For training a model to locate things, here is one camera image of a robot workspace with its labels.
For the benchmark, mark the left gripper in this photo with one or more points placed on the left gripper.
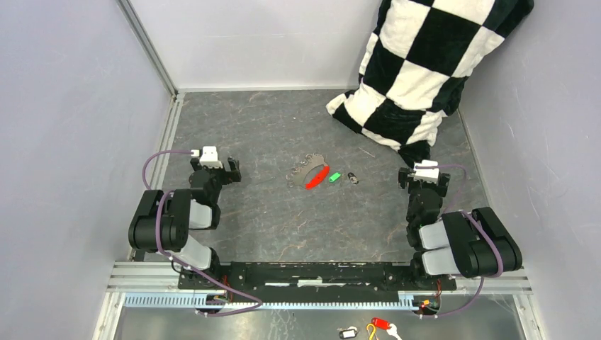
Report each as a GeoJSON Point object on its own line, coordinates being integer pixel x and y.
{"type": "Point", "coordinates": [229, 176]}

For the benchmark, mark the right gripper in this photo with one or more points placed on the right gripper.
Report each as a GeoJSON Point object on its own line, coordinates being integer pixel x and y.
{"type": "Point", "coordinates": [405, 175]}

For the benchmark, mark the red key tag with keyring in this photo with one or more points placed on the red key tag with keyring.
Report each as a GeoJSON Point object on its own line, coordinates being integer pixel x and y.
{"type": "Point", "coordinates": [318, 178]}

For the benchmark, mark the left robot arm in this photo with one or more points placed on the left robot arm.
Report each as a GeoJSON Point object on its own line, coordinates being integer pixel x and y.
{"type": "Point", "coordinates": [185, 210]}

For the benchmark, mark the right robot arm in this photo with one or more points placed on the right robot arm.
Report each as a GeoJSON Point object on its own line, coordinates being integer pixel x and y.
{"type": "Point", "coordinates": [470, 244]}

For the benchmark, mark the black key tag with key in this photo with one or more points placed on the black key tag with key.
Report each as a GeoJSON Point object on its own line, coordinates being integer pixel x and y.
{"type": "Point", "coordinates": [352, 177]}

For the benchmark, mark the green key tag with key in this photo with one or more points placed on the green key tag with key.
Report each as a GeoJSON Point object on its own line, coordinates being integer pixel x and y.
{"type": "Point", "coordinates": [334, 177]}

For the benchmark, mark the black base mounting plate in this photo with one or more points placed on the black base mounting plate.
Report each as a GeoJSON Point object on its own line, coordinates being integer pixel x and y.
{"type": "Point", "coordinates": [362, 282]}

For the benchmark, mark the red key tag bottom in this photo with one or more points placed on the red key tag bottom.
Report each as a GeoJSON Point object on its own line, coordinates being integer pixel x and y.
{"type": "Point", "coordinates": [380, 323]}

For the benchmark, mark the yellow carabiner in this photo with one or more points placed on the yellow carabiner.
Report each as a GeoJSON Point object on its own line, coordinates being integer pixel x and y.
{"type": "Point", "coordinates": [371, 331]}

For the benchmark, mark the black white checkered blanket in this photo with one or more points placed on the black white checkered blanket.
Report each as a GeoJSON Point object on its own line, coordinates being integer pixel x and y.
{"type": "Point", "coordinates": [417, 61]}

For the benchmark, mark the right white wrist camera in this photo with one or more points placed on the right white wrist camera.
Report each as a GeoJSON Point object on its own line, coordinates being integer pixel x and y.
{"type": "Point", "coordinates": [426, 171]}

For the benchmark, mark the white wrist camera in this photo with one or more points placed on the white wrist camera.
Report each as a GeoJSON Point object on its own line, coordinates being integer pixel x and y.
{"type": "Point", "coordinates": [206, 157]}
{"type": "Point", "coordinates": [426, 171]}

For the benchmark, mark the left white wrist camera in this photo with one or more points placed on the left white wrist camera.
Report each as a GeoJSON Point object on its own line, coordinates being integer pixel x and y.
{"type": "Point", "coordinates": [206, 157]}

